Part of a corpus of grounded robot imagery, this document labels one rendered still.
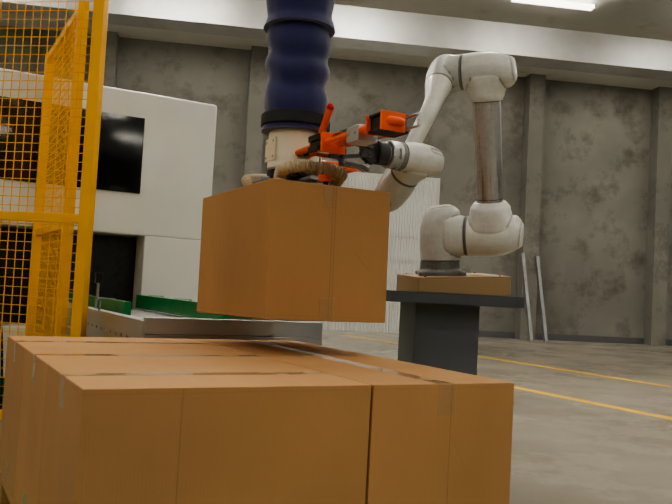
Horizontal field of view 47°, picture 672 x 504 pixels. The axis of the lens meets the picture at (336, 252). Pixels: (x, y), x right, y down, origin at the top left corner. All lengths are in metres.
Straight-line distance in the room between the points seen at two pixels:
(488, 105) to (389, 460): 1.57
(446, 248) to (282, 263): 0.95
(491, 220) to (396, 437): 1.38
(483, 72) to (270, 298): 1.21
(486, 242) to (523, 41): 8.42
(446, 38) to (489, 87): 8.01
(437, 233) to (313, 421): 1.50
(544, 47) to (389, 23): 2.20
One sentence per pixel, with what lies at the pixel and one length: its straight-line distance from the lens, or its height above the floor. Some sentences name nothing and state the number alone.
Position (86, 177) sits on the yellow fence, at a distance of 3.51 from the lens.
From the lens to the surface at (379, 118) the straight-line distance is 2.02.
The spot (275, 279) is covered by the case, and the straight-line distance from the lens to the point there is 2.17.
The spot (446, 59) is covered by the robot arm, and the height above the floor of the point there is 1.61.
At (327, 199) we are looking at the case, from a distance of 2.26.
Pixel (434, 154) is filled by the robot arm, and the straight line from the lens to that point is 2.48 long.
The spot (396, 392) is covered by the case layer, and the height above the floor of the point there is 0.53.
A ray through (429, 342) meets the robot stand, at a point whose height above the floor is 0.56.
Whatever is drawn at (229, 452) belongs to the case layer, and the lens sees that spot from 1.54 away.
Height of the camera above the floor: 0.74
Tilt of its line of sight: 3 degrees up
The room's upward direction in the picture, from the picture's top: 3 degrees clockwise
